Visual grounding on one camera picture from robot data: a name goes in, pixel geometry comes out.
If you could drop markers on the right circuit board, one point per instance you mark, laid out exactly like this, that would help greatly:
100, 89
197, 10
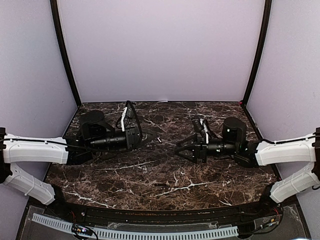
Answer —
269, 223

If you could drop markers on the black front rail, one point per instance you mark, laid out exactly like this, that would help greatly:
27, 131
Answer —
102, 216

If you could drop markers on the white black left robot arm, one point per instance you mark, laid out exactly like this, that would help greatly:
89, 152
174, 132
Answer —
95, 135

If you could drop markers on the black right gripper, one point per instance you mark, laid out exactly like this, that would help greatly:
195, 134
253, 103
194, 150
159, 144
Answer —
199, 148

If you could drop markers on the key with black head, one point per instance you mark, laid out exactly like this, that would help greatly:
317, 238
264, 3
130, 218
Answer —
162, 185

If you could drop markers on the black corner post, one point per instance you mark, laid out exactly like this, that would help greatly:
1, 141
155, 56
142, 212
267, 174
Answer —
258, 52
63, 51

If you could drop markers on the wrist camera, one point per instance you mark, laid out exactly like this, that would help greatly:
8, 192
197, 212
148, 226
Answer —
201, 127
126, 117

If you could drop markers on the black left corner post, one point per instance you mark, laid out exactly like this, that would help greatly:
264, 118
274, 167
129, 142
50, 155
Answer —
63, 51

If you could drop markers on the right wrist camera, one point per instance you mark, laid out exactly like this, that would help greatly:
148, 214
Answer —
201, 127

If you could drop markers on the left circuit board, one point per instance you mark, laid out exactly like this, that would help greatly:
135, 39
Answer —
80, 230

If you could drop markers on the black right corner post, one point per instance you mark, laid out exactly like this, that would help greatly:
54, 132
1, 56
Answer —
258, 52

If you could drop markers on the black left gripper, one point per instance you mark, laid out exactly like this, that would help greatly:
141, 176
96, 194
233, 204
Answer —
132, 137

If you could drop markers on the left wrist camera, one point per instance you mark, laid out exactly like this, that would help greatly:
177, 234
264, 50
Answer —
126, 117

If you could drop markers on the circuit board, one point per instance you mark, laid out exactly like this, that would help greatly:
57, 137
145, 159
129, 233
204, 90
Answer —
80, 230
269, 223

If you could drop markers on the white slotted cable duct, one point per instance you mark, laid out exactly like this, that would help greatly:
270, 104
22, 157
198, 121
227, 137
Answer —
99, 233

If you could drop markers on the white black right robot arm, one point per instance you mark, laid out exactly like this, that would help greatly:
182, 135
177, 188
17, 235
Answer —
253, 154

